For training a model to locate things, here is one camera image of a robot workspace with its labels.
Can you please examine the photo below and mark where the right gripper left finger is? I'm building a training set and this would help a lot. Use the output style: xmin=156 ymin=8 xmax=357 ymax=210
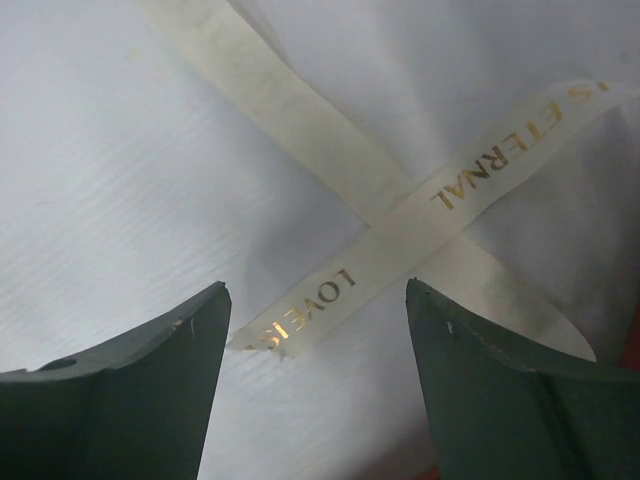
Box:
xmin=1 ymin=282 xmax=232 ymax=479

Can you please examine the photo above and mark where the cream printed ribbon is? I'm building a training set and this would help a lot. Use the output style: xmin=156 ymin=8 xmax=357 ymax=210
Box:
xmin=143 ymin=1 xmax=639 ymax=361

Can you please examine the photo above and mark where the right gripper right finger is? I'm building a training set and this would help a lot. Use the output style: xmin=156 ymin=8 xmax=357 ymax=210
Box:
xmin=406 ymin=279 xmax=639 ymax=479

